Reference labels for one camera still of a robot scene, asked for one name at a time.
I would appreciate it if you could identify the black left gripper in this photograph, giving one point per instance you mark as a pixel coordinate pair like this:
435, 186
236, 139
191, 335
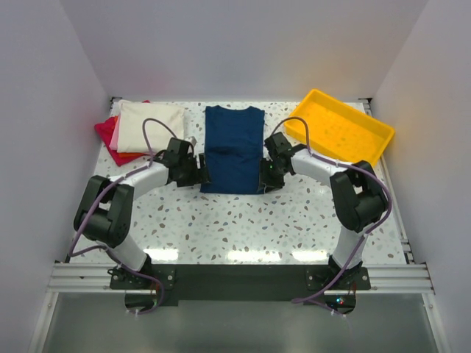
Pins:
199, 175

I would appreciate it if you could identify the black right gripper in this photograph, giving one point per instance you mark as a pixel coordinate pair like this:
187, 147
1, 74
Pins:
265, 179

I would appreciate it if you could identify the blue Mickey t-shirt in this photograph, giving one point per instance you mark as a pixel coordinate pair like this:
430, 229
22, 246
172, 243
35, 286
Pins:
233, 149

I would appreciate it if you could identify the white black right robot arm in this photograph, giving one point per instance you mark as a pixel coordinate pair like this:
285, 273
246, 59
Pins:
359, 197

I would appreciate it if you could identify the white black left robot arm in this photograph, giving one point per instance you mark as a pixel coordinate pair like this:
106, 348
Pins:
103, 218

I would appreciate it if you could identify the yellow plastic tray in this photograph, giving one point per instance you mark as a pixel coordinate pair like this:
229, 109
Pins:
338, 130

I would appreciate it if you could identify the cream folded t-shirt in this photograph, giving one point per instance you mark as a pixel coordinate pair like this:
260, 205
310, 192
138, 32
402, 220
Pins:
159, 122

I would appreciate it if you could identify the pink folded t-shirt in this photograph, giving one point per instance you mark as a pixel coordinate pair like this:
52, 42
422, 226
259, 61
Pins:
114, 137

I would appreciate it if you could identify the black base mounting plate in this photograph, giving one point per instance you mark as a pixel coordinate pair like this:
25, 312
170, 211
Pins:
169, 284

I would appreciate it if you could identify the red folded t-shirt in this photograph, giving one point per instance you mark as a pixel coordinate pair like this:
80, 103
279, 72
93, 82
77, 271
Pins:
104, 131

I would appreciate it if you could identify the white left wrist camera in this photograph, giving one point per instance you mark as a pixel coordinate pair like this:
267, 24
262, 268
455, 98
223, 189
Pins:
191, 140

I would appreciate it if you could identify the aluminium frame rail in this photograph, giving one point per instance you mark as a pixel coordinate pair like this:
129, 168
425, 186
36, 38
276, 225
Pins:
383, 279

